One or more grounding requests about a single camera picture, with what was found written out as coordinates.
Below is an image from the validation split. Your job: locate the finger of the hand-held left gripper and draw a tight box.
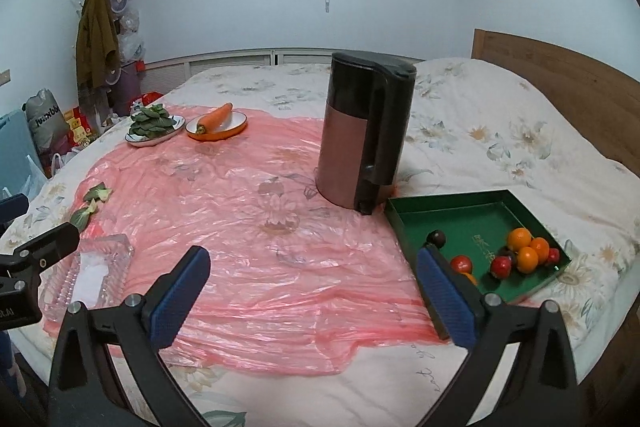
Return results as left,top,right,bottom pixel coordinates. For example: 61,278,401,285
0,193,29,225
12,222,81,269

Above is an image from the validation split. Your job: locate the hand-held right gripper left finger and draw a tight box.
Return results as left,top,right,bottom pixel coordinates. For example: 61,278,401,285
47,245,212,427

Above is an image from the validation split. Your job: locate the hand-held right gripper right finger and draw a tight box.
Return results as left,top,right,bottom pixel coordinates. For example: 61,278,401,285
417,245,581,427

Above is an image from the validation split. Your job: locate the green tray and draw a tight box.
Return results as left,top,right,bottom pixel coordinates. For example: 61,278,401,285
384,189,572,305

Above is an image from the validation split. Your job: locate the pale blue plastic bag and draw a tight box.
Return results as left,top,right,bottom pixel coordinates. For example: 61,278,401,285
20,154,48,202

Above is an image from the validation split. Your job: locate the bok choy leaf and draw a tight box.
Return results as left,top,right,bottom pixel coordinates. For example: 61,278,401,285
82,182,113,204
70,201,98,230

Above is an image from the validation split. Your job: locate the square glass ashtray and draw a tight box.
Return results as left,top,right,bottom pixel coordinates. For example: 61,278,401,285
39,233,135,323

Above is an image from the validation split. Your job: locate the white plastic bag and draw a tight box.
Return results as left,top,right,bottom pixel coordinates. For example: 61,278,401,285
50,151,81,178

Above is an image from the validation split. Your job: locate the pink plastic sheet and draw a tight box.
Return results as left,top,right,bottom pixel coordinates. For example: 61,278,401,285
42,104,436,375

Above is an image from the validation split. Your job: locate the grey printed bag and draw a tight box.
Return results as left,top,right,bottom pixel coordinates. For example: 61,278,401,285
24,88,71,162

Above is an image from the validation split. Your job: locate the yellow and red box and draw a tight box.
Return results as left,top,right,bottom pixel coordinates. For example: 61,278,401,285
65,106,96,145

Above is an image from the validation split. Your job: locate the white plate with dark rim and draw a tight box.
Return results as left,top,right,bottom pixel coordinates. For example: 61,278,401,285
125,113,186,148

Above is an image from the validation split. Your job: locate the pile of bok choy leaves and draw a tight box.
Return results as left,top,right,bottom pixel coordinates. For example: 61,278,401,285
129,103,178,138

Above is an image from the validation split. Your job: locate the purple bin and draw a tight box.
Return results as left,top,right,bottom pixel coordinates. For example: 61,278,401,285
111,61,143,118

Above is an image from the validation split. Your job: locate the red plastic bag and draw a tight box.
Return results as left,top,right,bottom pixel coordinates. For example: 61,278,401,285
131,92,165,110

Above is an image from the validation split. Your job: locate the orange and white bowl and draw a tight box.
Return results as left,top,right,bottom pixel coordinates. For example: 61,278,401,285
185,110,249,142

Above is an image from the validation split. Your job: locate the carrot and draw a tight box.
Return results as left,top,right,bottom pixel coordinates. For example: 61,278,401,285
196,103,234,135

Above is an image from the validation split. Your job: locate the rose gold electric kettle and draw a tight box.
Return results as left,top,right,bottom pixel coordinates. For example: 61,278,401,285
315,51,417,215

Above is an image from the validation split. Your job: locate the olive green coat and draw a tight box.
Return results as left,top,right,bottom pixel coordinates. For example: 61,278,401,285
75,0,121,92

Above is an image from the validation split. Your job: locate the clear plastic bag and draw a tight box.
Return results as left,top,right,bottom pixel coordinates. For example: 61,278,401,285
119,7,147,62

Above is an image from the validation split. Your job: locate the wooden bed headboard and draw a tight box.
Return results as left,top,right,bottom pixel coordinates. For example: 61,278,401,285
471,28,640,185

